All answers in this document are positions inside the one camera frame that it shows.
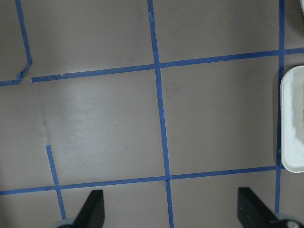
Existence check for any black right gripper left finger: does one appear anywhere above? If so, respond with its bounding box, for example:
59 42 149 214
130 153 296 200
74 190 105 228

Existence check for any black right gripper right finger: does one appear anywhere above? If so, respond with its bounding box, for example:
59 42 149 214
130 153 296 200
237 187 279 228

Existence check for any white rectangular tray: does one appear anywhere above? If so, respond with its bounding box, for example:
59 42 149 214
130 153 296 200
280 66 304 173

